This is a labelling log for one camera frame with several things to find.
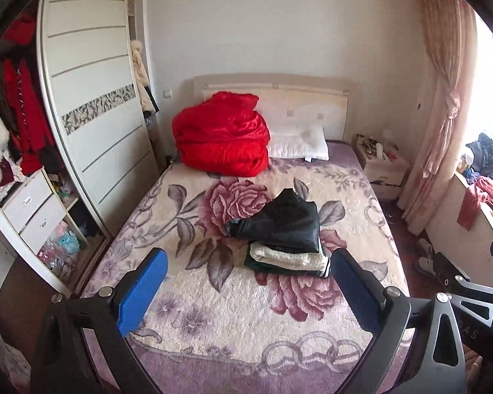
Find dark blue clothes pile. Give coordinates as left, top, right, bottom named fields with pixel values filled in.
left=464, top=132, right=493, bottom=174

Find red quilt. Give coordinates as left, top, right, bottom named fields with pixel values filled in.
left=173, top=91, right=270, bottom=177

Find pile of pastel clothes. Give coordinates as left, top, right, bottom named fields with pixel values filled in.
left=38, top=222, right=82, bottom=280

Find white sliding wardrobe door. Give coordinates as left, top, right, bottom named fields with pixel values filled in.
left=37, top=0, right=160, bottom=236

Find white wardrobe drawer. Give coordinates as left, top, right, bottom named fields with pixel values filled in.
left=2, top=170, right=53, bottom=233
left=20, top=195, right=69, bottom=256

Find pink cloth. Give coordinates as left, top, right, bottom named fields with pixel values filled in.
left=0, top=334, right=30, bottom=392

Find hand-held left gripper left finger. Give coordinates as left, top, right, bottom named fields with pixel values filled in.
left=30, top=247, right=169, bottom=394

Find dark green striped garment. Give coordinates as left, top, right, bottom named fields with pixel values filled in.
left=244, top=252, right=332, bottom=278

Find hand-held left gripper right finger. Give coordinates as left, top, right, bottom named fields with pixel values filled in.
left=330, top=247, right=467, bottom=394

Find white fluffy folded sweater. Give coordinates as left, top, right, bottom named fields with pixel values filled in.
left=248, top=241, right=330, bottom=273

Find pink patterned curtain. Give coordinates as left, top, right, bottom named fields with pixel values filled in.
left=396, top=0, right=478, bottom=235

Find black leather jacket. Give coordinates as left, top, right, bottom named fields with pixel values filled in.
left=226, top=188, right=323, bottom=254

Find cream hanging garment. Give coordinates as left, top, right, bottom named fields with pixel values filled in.
left=129, top=39, right=159, bottom=112

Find red knit garment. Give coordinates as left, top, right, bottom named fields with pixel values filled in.
left=457, top=176, right=493, bottom=230

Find white nightstand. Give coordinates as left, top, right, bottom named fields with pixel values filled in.
left=355, top=133, right=411, bottom=201

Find white wardrobe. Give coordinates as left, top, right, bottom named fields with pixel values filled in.
left=0, top=0, right=162, bottom=301

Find red hanging coats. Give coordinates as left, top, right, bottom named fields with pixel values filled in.
left=0, top=58, right=55, bottom=174

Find bed with beige headboard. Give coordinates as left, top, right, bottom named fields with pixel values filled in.
left=78, top=73, right=416, bottom=394

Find white pillow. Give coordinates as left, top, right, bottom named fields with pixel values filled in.
left=267, top=123, right=330, bottom=162

